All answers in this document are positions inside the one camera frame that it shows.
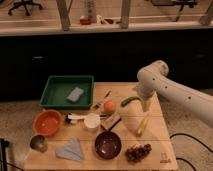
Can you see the orange fruit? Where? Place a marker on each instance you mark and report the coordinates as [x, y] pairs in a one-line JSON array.
[[109, 107]]

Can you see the black office chair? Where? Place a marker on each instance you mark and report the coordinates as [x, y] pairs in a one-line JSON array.
[[25, 4]]

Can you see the orange bowl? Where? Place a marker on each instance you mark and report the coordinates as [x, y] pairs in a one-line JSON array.
[[47, 123]]

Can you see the bunch of dark grapes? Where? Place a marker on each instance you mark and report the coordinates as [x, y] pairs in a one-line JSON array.
[[137, 153]]

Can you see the blue folded cloth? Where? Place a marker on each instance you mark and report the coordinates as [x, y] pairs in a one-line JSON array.
[[71, 151]]

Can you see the green plastic tray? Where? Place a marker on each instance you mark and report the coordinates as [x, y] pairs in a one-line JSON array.
[[58, 88]]

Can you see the metal cup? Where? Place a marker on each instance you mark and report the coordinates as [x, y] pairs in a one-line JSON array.
[[39, 143]]

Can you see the purple bowl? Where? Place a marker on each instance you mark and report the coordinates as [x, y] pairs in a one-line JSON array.
[[107, 145]]

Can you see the blue sponge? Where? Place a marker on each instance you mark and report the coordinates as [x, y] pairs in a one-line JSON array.
[[75, 94]]

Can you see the black stand at left edge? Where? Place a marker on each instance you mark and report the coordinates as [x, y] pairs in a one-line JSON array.
[[3, 160]]

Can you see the small dark brush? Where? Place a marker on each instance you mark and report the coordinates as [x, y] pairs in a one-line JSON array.
[[100, 102]]

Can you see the black and white brush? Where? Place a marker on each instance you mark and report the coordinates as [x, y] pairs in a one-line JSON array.
[[73, 119]]

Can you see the red bowl on shelf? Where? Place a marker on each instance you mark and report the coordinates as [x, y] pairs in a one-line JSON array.
[[84, 21]]

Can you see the white cup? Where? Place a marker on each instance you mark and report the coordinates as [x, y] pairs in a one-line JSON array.
[[92, 121]]

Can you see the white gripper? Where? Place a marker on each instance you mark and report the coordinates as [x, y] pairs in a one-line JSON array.
[[145, 93]]

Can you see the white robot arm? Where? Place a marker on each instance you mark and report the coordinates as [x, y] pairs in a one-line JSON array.
[[153, 78]]

